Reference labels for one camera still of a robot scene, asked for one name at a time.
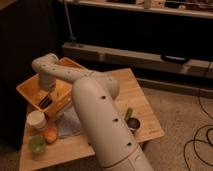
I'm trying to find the dark striped eraser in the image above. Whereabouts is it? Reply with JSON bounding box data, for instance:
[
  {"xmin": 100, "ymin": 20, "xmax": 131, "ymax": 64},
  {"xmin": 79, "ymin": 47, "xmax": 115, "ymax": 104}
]
[{"xmin": 38, "ymin": 95, "xmax": 52, "ymax": 109}]

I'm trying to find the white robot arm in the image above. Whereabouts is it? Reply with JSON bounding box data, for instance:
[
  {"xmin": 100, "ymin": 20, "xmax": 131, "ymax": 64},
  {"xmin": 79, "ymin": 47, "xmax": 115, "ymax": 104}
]
[{"xmin": 32, "ymin": 53, "xmax": 154, "ymax": 171}]

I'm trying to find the white plastic cup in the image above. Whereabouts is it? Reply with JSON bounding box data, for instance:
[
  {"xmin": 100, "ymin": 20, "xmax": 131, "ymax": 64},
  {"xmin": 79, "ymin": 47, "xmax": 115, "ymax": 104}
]
[{"xmin": 27, "ymin": 110, "xmax": 47, "ymax": 131}]

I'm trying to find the green plastic cup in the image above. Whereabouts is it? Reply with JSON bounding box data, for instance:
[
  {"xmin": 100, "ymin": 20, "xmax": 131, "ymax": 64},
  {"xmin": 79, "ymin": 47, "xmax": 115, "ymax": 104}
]
[{"xmin": 28, "ymin": 135, "xmax": 46, "ymax": 154}]

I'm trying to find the small metal cup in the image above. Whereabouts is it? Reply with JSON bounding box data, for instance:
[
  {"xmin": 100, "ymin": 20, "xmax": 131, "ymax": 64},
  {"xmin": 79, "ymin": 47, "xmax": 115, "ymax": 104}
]
[{"xmin": 127, "ymin": 118, "xmax": 140, "ymax": 133}]

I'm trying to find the yellow plastic bin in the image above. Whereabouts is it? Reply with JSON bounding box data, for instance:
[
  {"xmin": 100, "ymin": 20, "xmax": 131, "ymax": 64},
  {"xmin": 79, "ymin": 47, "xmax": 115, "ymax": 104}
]
[{"xmin": 16, "ymin": 53, "xmax": 83, "ymax": 118}]

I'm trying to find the grey blue cloth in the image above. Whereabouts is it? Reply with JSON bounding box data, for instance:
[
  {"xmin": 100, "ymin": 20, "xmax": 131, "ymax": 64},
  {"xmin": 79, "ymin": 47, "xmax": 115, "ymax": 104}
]
[{"xmin": 56, "ymin": 106, "xmax": 81, "ymax": 138}]

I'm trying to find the orange peach fruit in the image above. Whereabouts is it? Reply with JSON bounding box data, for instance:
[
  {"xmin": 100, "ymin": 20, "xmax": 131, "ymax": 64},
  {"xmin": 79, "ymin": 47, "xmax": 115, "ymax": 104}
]
[{"xmin": 43, "ymin": 128, "xmax": 57, "ymax": 144}]

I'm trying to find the wooden table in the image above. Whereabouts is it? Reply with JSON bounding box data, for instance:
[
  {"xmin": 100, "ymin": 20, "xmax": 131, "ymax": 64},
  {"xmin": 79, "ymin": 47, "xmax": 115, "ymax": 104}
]
[{"xmin": 19, "ymin": 69, "xmax": 164, "ymax": 171}]

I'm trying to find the metal stand pole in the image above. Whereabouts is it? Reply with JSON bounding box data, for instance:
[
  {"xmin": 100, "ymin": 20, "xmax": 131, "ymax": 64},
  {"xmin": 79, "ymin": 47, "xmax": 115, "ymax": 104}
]
[{"xmin": 63, "ymin": 0, "xmax": 77, "ymax": 46}]

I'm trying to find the green chili pepper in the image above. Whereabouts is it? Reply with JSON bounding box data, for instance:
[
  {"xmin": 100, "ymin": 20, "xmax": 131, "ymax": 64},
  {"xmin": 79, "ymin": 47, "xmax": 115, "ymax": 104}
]
[{"xmin": 124, "ymin": 108, "xmax": 133, "ymax": 121}]

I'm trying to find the long grey bench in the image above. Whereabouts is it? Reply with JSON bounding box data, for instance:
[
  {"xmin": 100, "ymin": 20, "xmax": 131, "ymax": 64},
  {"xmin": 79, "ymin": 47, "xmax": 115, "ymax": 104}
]
[{"xmin": 62, "ymin": 42, "xmax": 213, "ymax": 79}]

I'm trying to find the upper wooden shelf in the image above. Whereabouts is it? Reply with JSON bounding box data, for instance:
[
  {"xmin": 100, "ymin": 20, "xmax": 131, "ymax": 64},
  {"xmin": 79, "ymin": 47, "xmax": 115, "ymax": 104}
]
[{"xmin": 57, "ymin": 0, "xmax": 213, "ymax": 19}]

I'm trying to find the black handle on bench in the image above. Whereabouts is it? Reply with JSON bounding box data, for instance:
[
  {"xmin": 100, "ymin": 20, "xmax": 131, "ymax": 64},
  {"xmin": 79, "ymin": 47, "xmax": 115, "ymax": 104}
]
[{"xmin": 160, "ymin": 55, "xmax": 189, "ymax": 64}]

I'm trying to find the black floor cable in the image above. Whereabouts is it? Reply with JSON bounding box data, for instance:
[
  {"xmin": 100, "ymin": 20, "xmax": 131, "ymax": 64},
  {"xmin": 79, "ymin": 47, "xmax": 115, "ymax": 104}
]
[{"xmin": 183, "ymin": 61, "xmax": 213, "ymax": 171}]

